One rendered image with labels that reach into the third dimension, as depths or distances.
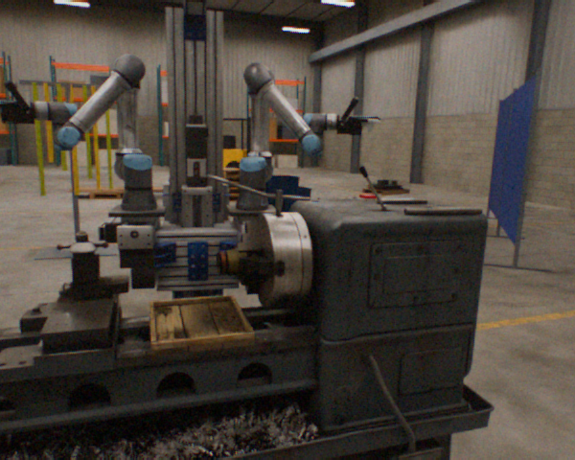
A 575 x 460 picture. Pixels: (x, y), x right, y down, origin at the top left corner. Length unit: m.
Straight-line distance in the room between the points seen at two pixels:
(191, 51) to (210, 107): 0.25
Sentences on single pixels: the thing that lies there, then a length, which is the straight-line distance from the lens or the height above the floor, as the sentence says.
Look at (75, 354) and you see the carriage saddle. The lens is 1.36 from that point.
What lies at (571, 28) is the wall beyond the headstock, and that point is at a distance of 13.98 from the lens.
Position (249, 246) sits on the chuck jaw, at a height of 1.13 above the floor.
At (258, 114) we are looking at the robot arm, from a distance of 2.21.
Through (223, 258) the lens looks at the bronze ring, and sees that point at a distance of 1.49.
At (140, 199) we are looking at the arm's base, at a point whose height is 1.21.
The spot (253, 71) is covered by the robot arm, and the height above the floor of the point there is 1.76.
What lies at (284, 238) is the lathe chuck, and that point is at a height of 1.18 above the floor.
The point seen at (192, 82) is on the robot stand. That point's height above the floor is 1.72.
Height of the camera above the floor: 1.48
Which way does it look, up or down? 11 degrees down
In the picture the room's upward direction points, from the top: 2 degrees clockwise
